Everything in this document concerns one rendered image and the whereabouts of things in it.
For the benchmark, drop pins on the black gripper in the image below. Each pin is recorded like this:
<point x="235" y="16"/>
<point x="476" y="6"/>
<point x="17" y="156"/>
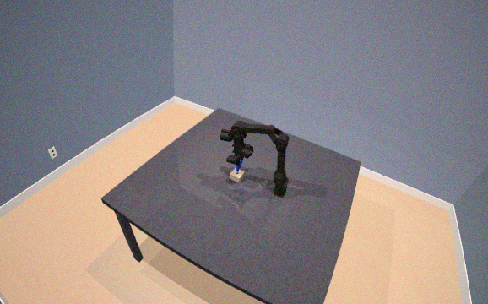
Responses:
<point x="235" y="158"/>

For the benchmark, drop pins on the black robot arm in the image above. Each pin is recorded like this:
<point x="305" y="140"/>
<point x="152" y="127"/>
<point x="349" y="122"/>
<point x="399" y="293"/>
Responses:
<point x="239" y="131"/>

